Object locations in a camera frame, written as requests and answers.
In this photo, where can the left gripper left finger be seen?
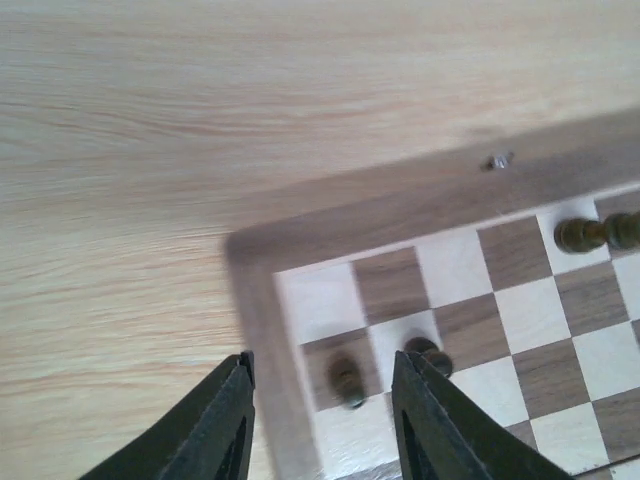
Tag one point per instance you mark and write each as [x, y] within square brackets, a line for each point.
[207, 435]

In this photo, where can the dark pawn chess piece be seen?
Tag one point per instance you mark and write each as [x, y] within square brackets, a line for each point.
[431, 353]
[346, 382]

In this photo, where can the wooden chess board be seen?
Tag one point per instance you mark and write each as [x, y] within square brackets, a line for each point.
[545, 342]

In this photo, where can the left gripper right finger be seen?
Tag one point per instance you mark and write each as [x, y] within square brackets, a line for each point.
[443, 434]

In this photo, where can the dark tall chess piece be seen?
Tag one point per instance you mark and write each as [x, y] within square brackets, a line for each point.
[619, 231]

